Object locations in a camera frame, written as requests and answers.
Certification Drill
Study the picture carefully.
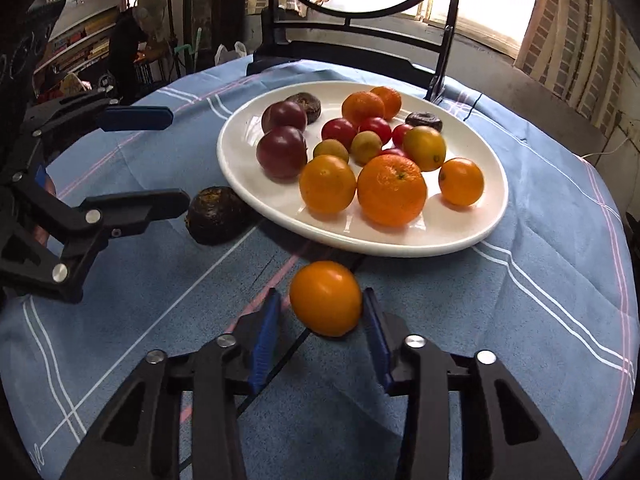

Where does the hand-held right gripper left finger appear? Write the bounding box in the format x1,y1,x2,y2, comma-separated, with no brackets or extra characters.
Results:
60,287,282,480

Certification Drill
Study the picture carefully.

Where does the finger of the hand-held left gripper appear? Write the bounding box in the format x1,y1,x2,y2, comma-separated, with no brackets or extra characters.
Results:
0,172,191,303
22,92,174,148

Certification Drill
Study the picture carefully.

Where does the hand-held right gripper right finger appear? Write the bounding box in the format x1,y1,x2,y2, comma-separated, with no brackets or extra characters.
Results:
362,287,583,480

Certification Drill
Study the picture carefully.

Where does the smooth orange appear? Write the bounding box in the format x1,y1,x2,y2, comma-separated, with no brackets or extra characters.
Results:
289,260,363,338
438,157,485,207
299,154,357,214

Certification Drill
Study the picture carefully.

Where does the white oval plate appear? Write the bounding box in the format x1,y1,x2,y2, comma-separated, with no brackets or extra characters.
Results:
216,80,510,258

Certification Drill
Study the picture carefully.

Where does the dark red plum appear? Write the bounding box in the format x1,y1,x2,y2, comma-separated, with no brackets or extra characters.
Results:
256,125,309,181
261,100,308,133

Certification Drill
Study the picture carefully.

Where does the bumpy mandarin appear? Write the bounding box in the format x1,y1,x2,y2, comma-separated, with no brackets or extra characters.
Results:
356,154,428,227
341,90,386,128
370,86,402,120

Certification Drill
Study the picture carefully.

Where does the small yellow-green longan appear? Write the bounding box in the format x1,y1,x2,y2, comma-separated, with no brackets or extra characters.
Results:
313,139,350,163
349,130,383,166

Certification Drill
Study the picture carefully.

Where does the yellow-orange citrus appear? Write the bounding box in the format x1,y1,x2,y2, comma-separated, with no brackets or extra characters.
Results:
402,125,447,172

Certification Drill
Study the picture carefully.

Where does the bookshelf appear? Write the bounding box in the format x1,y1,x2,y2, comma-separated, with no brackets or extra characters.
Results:
32,7,123,91

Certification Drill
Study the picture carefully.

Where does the electric fan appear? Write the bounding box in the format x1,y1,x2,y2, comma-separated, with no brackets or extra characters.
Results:
137,0,168,43

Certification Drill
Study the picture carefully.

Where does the blue checked tablecloth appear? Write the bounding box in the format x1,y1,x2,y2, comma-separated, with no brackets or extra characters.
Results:
0,57,636,480

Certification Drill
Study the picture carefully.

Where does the brick-patterned curtain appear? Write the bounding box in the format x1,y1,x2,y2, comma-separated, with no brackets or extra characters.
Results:
515,0,631,116

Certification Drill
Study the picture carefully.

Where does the white cable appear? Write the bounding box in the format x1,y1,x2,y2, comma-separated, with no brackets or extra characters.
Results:
582,132,633,158

